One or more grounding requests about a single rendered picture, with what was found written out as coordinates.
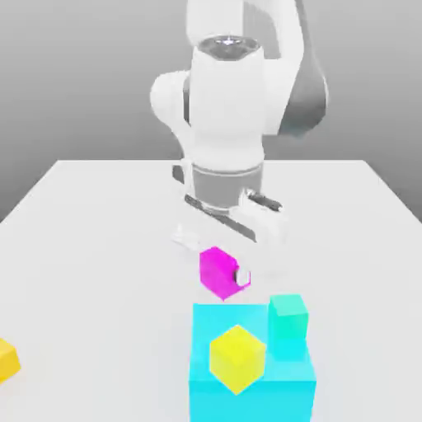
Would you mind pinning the small orange-yellow cube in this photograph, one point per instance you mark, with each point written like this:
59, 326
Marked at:
7, 361

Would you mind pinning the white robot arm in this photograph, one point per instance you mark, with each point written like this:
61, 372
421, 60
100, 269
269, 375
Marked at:
227, 108

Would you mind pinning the small yellow cube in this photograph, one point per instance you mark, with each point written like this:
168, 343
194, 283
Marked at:
237, 359

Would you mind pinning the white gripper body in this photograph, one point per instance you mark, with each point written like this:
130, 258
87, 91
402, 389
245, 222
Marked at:
250, 227

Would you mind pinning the small magenta cube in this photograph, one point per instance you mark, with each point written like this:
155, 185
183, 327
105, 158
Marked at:
216, 273

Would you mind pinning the small green cube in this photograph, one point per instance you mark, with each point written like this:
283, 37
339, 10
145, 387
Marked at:
288, 318

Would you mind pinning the large cyan box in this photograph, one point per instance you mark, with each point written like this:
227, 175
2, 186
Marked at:
250, 402

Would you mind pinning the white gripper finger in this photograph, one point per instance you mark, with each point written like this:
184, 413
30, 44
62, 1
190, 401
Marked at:
243, 277

